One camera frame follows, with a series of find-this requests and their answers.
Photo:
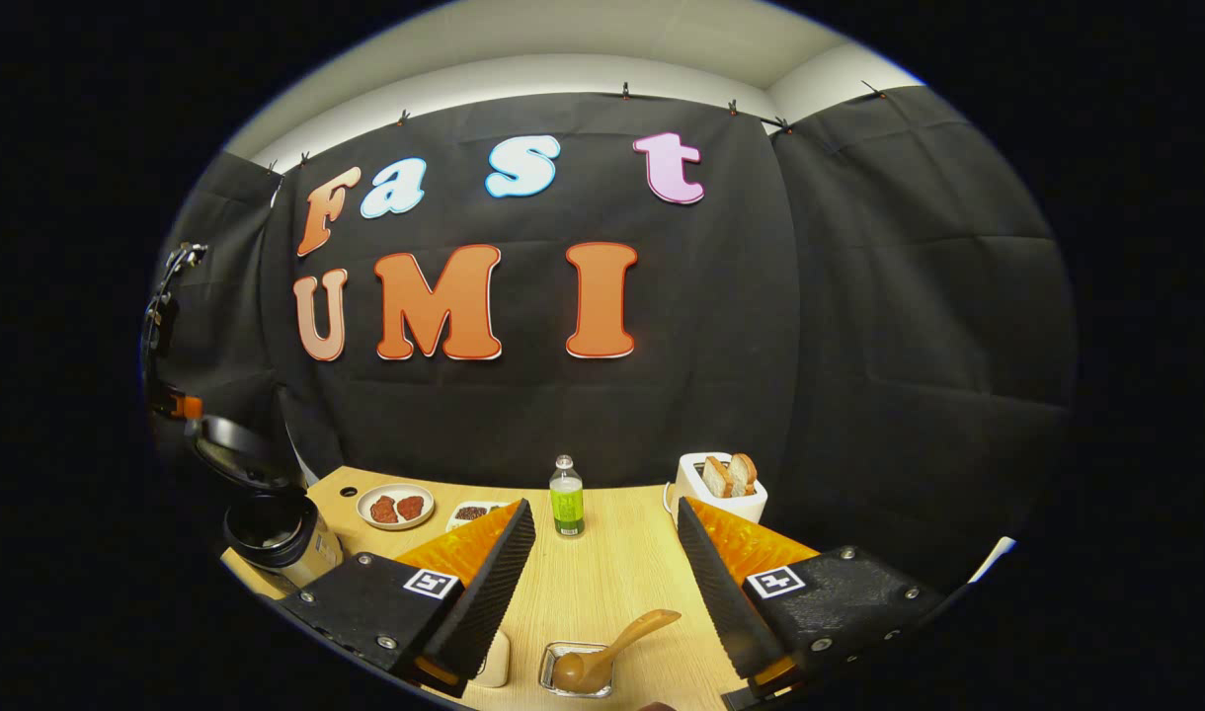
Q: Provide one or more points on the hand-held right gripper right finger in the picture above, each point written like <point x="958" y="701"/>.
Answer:
<point x="726" y="602"/>

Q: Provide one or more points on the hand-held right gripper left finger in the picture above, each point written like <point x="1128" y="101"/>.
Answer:
<point x="494" y="592"/>

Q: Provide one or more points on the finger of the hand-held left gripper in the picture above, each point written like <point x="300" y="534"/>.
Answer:
<point x="188" y="407"/>

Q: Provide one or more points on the wooden spoon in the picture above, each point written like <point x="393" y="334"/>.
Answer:
<point x="612" y="642"/>

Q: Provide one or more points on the dark grey rice cooker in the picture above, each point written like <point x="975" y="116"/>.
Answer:
<point x="281" y="538"/>

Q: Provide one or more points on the cream rounded container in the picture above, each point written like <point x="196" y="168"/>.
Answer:
<point x="494" y="660"/>

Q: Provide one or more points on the white divided dish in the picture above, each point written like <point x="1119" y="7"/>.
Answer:
<point x="469" y="513"/>

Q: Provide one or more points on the white toaster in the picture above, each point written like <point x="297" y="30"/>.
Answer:
<point x="751" y="506"/>

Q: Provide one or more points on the green drink bottle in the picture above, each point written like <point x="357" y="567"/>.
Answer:
<point x="567" y="504"/>

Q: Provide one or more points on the red meat piece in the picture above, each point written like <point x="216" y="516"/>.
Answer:
<point x="383" y="511"/>
<point x="411" y="508"/>

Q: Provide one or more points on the toast bread slice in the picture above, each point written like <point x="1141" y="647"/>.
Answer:
<point x="744" y="472"/>
<point x="718" y="478"/>

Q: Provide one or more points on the round white plate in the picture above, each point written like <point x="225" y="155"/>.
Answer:
<point x="395" y="491"/>

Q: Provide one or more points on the black backdrop cloth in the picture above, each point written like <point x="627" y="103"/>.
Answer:
<point x="711" y="346"/>

